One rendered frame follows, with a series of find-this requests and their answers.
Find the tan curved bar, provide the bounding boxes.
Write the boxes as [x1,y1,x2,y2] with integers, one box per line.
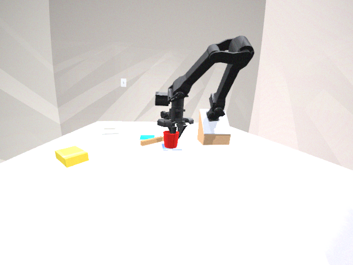
[141,136,164,146]

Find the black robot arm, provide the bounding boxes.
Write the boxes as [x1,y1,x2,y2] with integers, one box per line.
[155,35,254,121]

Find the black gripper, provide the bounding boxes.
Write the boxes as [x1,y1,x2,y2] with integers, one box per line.
[157,106,194,138]

